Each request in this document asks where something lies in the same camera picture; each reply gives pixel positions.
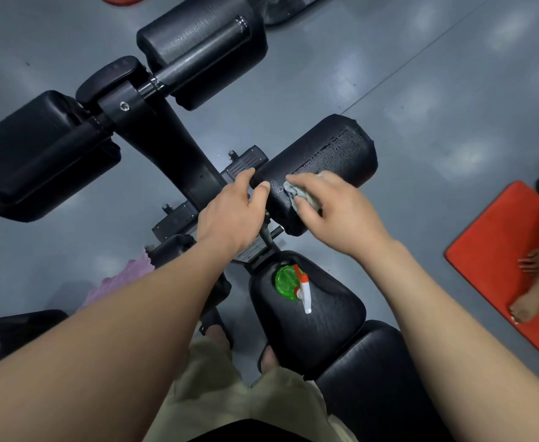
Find person's left hand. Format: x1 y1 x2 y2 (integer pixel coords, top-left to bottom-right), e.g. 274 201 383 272
196 168 271 259

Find person's right hand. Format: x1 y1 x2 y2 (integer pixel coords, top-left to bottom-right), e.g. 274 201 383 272
285 170 393 264

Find grey cleaning cloth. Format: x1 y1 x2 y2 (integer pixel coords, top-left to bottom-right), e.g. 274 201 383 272
283 171 324 212

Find wet black foam roller pad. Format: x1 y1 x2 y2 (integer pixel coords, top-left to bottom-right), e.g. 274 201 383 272
250 114 379 237

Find person's right forearm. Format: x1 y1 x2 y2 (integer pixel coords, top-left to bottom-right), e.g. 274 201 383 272
357 239 539 442

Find person's left forearm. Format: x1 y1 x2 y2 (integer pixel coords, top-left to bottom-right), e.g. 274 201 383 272
0 237 252 442

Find green spray bottle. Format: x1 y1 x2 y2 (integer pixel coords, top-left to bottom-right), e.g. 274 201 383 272
275 264 312 315

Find black bench seat pad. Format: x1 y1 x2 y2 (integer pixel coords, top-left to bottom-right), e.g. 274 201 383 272
248 250 368 382

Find black sandal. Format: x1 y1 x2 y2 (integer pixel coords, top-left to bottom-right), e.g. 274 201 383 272
199 307 234 351
257 342 282 376

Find pink cloth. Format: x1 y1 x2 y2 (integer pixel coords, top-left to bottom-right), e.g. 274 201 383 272
77 252 156 313

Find red floor mat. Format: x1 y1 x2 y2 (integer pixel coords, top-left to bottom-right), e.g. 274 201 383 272
444 180 539 374

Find black bench back pad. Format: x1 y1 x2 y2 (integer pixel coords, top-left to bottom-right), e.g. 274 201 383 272
315 320 456 442

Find beige shorts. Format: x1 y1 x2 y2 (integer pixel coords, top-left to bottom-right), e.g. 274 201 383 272
144 339 359 442

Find black shirt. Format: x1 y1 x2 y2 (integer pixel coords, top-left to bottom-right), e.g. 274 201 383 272
200 418 331 442

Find black flat bench pad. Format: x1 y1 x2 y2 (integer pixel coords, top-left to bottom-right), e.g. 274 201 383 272
0 309 70 377

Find black metal bench frame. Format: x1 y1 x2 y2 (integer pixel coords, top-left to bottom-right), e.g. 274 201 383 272
75 55 285 273

